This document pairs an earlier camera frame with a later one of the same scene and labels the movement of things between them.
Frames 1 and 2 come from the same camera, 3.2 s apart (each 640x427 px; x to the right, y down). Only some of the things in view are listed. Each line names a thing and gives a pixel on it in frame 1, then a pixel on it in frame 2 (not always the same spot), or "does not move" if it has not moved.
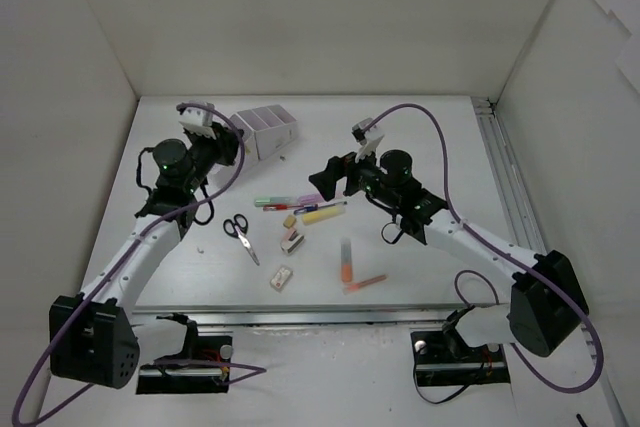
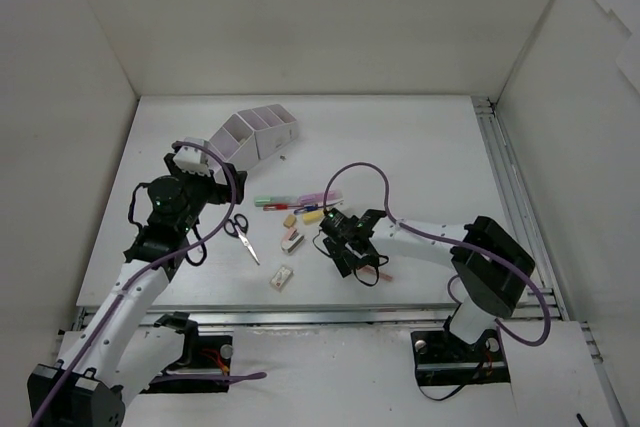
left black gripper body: (226, 137) -> (212, 181)
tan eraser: (290, 221) does not move
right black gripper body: (347, 175) -> (343, 251)
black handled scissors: (236, 228) does not move
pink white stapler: (291, 240) does not move
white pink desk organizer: (264, 129) does not move
